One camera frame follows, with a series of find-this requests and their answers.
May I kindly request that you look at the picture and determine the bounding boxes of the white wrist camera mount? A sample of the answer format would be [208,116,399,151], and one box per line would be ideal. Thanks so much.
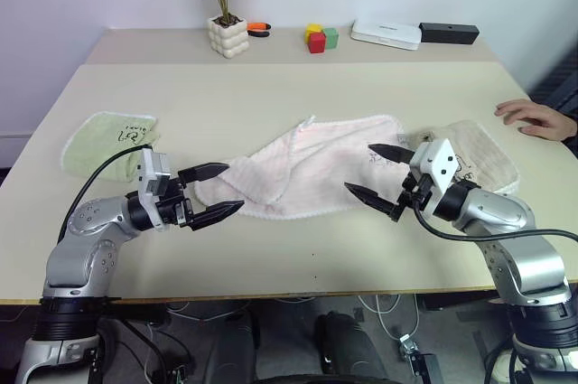
[408,138,461,198]
[136,146,172,232]

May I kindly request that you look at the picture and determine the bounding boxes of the person's bare hand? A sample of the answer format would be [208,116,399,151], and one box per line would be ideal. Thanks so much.
[495,98,578,142]

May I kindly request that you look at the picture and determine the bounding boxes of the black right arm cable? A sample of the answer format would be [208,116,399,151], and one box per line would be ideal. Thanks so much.
[413,205,578,243]

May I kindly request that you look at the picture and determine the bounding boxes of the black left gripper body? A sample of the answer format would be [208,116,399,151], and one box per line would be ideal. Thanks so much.
[155,174,196,229]

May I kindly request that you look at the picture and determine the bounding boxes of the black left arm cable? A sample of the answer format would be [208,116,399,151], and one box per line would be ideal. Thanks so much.
[56,145,153,243]

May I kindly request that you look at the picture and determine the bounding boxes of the beige towel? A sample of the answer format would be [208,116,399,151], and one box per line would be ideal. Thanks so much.
[404,119,520,198]

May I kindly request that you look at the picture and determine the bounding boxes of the white floor cable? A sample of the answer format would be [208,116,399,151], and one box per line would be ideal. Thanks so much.
[360,295,422,341]

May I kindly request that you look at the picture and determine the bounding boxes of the long black box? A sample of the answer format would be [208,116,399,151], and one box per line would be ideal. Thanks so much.
[418,21,480,45]

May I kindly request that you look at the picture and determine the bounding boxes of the flat white box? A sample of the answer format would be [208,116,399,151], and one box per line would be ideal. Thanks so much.
[350,19,424,52]

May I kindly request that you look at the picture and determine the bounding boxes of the dark rounded shape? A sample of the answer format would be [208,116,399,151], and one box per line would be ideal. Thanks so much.
[314,310,403,384]

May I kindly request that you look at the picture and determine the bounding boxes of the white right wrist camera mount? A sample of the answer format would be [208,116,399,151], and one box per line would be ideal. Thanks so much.
[408,138,461,198]

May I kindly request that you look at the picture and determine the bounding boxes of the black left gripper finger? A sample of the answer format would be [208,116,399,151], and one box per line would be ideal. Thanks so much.
[177,161,230,187]
[188,200,247,232]

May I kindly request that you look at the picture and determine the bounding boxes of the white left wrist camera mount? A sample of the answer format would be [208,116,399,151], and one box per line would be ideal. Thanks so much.
[136,146,172,232]

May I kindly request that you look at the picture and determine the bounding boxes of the orange black pliers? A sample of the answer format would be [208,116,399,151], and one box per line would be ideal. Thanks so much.
[246,21,274,38]

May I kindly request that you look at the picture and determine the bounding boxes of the green cube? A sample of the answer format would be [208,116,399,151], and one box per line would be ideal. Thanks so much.
[321,26,340,50]

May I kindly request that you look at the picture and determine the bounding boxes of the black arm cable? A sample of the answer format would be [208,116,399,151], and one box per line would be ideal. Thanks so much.
[413,205,578,243]
[56,145,153,243]

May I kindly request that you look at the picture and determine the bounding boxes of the folded green towel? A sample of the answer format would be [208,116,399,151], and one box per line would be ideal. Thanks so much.
[61,110,162,183]

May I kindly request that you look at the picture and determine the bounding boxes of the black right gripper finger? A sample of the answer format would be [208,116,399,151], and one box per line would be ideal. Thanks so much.
[343,182,402,222]
[368,143,415,164]

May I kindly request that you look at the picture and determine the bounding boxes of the metal caster bracket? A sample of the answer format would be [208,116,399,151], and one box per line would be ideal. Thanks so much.
[396,333,420,376]

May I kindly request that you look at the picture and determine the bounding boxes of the pink towel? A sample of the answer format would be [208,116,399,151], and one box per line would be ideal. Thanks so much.
[192,113,410,221]

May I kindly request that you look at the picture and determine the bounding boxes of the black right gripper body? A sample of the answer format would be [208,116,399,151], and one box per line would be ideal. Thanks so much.
[396,168,435,214]

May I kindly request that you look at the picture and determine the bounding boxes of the white bubble plant pot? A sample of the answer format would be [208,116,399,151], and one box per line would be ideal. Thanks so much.
[206,14,251,60]

